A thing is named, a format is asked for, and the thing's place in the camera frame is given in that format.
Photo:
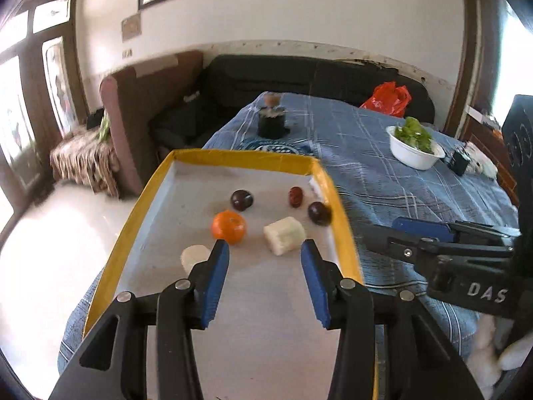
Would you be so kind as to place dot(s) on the patterned cloth stool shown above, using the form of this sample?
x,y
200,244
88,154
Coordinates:
x,y
83,166

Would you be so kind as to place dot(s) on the red plastic bag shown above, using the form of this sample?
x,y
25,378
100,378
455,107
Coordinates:
x,y
385,100

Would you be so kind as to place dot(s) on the large peeled sugarcane piece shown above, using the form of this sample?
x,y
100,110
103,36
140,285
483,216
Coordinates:
x,y
285,235

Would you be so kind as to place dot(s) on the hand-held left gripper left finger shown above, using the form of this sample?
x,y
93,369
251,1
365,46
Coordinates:
x,y
216,283

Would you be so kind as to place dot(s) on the wall switch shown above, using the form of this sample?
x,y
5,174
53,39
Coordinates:
x,y
127,53

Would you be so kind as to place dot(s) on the green item on stool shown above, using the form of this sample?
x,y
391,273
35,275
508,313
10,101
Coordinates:
x,y
104,127

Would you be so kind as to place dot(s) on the small black round container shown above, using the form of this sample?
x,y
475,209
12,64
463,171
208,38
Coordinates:
x,y
270,125

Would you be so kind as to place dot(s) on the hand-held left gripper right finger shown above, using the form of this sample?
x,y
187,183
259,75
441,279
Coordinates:
x,y
314,283

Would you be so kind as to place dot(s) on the dark wooden door frame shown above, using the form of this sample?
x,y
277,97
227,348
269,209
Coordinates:
x,y
472,50

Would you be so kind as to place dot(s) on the wall plaque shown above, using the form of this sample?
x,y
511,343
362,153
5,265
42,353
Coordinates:
x,y
131,27

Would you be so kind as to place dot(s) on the brown armchair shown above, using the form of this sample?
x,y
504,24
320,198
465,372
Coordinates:
x,y
141,104

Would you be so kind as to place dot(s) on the person's right hand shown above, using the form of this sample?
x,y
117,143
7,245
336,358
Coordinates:
x,y
516,354

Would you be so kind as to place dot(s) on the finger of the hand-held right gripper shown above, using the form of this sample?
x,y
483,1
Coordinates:
x,y
420,228
395,246

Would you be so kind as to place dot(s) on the small black charger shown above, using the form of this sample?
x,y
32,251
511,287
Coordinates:
x,y
458,162

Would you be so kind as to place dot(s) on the white bowl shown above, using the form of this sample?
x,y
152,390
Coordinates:
x,y
412,158

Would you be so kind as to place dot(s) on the dark purple plum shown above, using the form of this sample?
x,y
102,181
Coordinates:
x,y
242,200
319,213

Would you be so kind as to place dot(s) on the blue checked blanket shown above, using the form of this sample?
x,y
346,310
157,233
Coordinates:
x,y
366,166

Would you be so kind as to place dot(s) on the yellow rimmed white tray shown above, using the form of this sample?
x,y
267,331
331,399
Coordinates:
x,y
258,341

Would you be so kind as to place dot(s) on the green lettuce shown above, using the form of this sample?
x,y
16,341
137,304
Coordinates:
x,y
416,133

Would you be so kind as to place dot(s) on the brown wooden cabinet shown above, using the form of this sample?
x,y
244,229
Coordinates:
x,y
507,179

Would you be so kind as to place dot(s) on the small orange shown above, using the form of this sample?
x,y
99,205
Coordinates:
x,y
229,227

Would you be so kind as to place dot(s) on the glass panel door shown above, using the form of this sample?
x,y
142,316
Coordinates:
x,y
35,91

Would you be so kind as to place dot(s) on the black sofa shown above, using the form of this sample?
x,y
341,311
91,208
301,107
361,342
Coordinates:
x,y
316,79

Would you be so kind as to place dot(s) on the wrinkled red date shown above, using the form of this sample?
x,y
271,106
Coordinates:
x,y
296,196

